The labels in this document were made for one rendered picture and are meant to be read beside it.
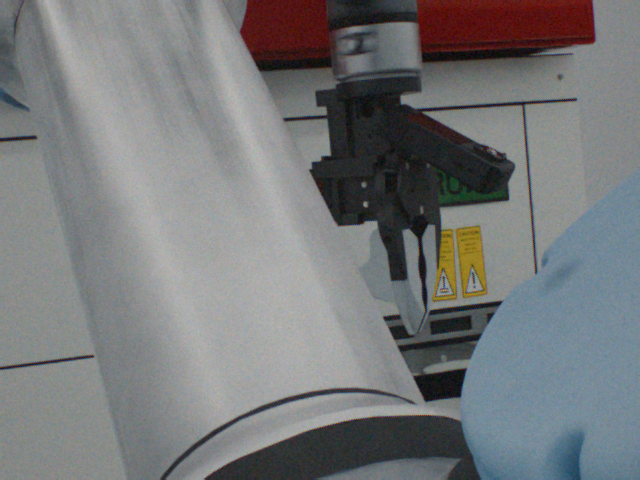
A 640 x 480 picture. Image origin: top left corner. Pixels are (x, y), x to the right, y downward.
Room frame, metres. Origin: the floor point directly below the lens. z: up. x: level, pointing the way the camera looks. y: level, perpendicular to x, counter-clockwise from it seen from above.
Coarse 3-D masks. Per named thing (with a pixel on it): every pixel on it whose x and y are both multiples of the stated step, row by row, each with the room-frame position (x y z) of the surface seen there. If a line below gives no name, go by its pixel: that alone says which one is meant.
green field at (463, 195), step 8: (440, 176) 1.21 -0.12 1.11; (448, 176) 1.22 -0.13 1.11; (440, 184) 1.21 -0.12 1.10; (448, 184) 1.22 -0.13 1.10; (456, 184) 1.22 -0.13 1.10; (440, 192) 1.21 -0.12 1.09; (448, 192) 1.22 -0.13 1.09; (456, 192) 1.22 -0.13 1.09; (464, 192) 1.22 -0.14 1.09; (472, 192) 1.23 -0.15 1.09; (496, 192) 1.23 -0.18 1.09; (504, 192) 1.24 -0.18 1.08; (440, 200) 1.21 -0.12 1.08; (448, 200) 1.22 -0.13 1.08; (456, 200) 1.22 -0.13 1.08
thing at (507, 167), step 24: (384, 120) 1.01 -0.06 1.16; (408, 120) 1.00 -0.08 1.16; (432, 120) 1.03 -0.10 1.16; (408, 144) 1.01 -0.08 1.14; (432, 144) 0.99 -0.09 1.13; (456, 144) 0.99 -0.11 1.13; (480, 144) 1.00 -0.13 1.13; (456, 168) 0.99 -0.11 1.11; (480, 168) 0.98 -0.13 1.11; (504, 168) 0.98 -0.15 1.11; (480, 192) 0.99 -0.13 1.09
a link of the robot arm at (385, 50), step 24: (384, 24) 1.00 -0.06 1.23; (408, 24) 1.01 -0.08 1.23; (336, 48) 1.02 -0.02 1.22; (360, 48) 1.01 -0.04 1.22; (384, 48) 1.00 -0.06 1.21; (408, 48) 1.01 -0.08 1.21; (336, 72) 1.02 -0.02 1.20; (360, 72) 1.00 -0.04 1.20; (384, 72) 1.00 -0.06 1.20; (408, 72) 1.02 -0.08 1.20
